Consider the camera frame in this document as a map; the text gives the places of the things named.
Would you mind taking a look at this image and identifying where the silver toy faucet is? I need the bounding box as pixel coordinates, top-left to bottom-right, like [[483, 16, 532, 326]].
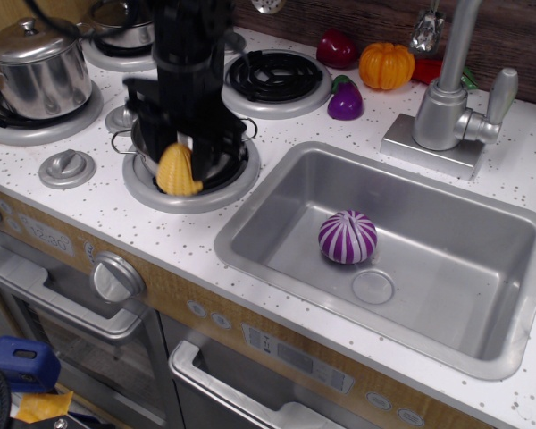
[[381, 1, 518, 181]]

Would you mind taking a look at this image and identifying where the purple toy eggplant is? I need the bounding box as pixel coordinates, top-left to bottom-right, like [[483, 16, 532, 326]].
[[327, 75, 364, 121]]

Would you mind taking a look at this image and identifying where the orange toy pumpkin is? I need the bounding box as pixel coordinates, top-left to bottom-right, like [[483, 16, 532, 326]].
[[358, 42, 415, 90]]

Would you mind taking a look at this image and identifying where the dark red toy pepper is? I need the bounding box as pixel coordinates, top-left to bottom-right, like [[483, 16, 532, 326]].
[[316, 29, 359, 70]]

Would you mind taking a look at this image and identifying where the grey stovetop knob back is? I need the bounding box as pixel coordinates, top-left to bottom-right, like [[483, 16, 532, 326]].
[[224, 29, 247, 55]]

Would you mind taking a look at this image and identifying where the grey sink basin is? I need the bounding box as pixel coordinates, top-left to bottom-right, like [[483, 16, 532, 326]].
[[214, 142, 536, 380]]

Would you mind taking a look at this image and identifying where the grey stovetop knob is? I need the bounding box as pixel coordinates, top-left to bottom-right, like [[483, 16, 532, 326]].
[[224, 29, 247, 55], [105, 105, 137, 135], [38, 149, 96, 189]]

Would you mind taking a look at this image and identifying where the yellow tape piece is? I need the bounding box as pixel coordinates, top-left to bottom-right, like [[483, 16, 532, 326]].
[[15, 391, 73, 424]]

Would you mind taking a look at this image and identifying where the small steel pan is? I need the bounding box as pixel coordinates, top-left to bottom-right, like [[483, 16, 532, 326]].
[[111, 117, 258, 189]]

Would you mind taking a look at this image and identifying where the silver oven door handle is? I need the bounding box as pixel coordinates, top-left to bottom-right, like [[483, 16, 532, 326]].
[[0, 235, 149, 346]]

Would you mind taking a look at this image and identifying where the back left stove burner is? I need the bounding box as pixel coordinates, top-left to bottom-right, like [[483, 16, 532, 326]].
[[80, 38, 156, 72]]

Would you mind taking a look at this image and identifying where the silver dishwasher door handle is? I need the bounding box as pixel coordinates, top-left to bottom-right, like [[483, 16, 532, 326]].
[[169, 341, 341, 428]]

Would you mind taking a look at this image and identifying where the front right stove burner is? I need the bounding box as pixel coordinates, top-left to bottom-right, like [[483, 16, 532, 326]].
[[122, 142, 261, 215]]

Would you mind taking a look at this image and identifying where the silver oven dial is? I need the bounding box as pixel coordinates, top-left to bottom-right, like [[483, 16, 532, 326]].
[[89, 251, 146, 304]]

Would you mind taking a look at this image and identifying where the back lidded steel pot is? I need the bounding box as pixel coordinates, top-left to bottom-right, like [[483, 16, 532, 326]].
[[80, 0, 155, 49]]

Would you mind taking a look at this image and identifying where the back right stove burner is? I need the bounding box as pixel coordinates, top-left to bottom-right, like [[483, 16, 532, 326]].
[[222, 49, 332, 120]]

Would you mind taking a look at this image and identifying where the blue clamp tool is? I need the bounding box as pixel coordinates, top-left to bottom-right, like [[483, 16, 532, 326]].
[[0, 336, 61, 393]]

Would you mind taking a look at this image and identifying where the purple striped toy onion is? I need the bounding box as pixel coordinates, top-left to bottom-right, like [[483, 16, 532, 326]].
[[318, 210, 378, 265]]

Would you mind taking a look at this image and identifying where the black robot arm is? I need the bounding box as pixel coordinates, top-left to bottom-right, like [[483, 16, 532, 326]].
[[124, 1, 247, 189]]

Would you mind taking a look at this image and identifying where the grey stovetop knob middle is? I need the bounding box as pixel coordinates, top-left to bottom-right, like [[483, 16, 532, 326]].
[[105, 105, 137, 135]]

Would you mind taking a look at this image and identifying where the hanging slotted spoon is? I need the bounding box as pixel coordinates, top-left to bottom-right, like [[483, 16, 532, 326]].
[[251, 0, 287, 14]]

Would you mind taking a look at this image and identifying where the stove burner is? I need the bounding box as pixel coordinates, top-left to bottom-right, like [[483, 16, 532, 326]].
[[0, 83, 104, 147], [122, 142, 261, 215], [80, 38, 156, 72], [222, 49, 332, 120]]

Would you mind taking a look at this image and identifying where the yellow toy corn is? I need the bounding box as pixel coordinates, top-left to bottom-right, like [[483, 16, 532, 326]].
[[155, 142, 204, 197]]

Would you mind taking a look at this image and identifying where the red toy chili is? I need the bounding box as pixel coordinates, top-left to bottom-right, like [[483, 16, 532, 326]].
[[412, 59, 442, 85]]

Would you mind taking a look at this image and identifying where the front left stove burner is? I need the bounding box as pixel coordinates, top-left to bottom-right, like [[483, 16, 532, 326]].
[[0, 83, 104, 147]]

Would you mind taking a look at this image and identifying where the grey stovetop knob front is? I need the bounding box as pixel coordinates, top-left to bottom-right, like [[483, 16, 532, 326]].
[[38, 149, 96, 189]]

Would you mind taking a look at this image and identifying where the hanging metal utensil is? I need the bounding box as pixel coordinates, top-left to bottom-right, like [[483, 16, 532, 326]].
[[409, 0, 446, 55]]

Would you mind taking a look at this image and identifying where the large lidded steel pot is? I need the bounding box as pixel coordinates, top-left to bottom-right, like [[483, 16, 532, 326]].
[[0, 17, 93, 120]]

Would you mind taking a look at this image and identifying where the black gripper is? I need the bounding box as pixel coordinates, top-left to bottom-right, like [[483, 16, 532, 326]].
[[123, 75, 245, 181]]

